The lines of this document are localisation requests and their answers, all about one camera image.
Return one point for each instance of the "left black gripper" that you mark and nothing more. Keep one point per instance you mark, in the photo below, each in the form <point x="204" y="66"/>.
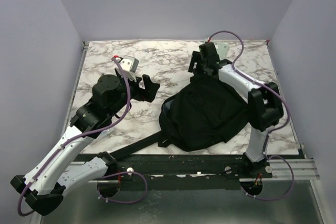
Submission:
<point x="150" y="89"/>

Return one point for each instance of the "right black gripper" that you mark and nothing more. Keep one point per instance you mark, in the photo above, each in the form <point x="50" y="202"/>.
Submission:
<point x="196" y="58"/>

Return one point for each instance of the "grey notebook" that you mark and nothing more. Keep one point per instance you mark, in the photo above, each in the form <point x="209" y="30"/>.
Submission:
<point x="222" y="49"/>

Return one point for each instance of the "black student backpack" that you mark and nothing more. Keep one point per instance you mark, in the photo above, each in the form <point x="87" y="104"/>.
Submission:
<point x="204" y="113"/>

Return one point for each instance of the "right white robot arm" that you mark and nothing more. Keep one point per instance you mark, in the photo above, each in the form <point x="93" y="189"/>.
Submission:
<point x="264" y="107"/>

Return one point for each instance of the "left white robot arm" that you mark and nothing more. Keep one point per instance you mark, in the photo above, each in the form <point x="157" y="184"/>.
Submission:
<point x="46" y="185"/>

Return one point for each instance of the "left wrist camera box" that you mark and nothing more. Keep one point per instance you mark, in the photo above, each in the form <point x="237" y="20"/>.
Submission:
<point x="129" y="63"/>

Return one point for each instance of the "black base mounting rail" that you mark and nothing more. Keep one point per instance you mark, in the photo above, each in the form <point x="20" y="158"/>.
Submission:
<point x="182" y="172"/>

